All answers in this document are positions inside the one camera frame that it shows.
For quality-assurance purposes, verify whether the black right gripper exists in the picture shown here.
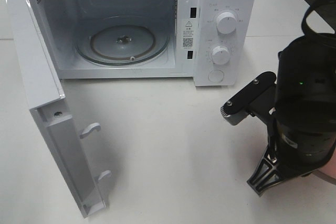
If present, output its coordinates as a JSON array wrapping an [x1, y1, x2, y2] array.
[[247, 83, 335, 197]]

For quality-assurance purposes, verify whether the pink round plate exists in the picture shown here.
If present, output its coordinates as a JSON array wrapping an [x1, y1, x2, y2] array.
[[314, 159, 336, 185]]

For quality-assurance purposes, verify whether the round white door button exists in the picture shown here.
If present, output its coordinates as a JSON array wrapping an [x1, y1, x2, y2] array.
[[208, 70, 224, 83]]

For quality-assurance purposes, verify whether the white microwave door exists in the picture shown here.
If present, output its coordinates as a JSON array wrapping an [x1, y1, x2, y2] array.
[[6, 0, 111, 218]]

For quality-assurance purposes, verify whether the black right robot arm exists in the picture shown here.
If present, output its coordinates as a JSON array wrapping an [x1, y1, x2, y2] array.
[[248, 36, 335, 195]]

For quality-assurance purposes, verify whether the lower white timer knob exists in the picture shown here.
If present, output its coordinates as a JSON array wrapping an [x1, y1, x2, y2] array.
[[211, 46, 231, 65]]

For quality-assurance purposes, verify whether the upper white power knob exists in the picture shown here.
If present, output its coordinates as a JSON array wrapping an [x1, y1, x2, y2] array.
[[215, 10, 237, 34]]

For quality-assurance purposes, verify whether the white microwave oven body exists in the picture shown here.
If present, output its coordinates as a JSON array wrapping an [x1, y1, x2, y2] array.
[[39, 0, 254, 86]]

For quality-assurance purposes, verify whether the glass microwave turntable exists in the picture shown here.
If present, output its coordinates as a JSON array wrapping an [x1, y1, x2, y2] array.
[[75, 16, 175, 67]]

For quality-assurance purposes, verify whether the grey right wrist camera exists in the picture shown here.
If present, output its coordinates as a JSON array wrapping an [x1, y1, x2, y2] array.
[[221, 71, 276, 125]]

